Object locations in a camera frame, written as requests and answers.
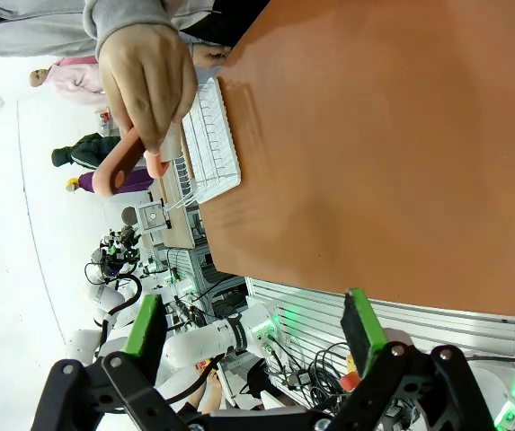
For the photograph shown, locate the green-padded black right gripper left finger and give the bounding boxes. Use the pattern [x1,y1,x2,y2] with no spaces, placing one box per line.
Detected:
[30,294,191,431]

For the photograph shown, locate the green-padded black right gripper right finger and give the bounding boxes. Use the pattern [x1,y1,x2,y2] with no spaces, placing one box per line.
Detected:
[328,287,510,431]

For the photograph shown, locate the pink lint roller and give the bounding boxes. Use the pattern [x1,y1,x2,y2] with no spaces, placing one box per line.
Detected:
[91,120,186,198]

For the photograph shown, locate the person's right hand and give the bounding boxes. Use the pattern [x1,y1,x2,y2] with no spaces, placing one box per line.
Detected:
[97,24,200,156]

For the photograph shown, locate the person's left hand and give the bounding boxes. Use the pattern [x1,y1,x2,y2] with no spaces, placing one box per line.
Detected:
[191,43,232,69]

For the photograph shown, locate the seated background person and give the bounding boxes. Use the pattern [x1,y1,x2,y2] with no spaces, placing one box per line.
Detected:
[175,358,298,418]

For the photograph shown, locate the red emergency stop button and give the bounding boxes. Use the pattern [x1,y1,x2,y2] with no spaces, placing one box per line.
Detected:
[339,371,362,392]

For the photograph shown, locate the background robot with black gripper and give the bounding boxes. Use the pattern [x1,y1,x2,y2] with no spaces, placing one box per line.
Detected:
[84,226,144,288]

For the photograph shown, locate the wooden background desk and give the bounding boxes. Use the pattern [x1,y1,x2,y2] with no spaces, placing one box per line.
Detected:
[147,134,198,251]

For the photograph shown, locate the grey square box device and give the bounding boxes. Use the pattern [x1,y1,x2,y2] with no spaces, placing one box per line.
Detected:
[134,200,173,235]

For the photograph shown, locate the bystander in purple clothes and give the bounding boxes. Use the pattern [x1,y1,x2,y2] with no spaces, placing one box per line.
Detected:
[66,167,155,197]

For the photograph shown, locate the bystander in dark green jacket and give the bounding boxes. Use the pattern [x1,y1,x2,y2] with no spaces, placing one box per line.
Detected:
[51,133,122,170]

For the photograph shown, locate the bystander in pink jacket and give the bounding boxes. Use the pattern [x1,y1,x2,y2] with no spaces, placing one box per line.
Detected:
[27,56,111,109]

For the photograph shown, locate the person in grey hoodie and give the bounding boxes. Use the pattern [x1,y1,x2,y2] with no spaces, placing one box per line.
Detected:
[0,0,271,59]

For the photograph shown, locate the tangled black cable bundle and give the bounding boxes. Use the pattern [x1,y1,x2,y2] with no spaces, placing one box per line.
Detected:
[277,340,355,405]

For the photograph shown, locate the white wire dish rack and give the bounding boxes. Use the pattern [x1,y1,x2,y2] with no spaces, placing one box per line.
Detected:
[162,75,243,212]

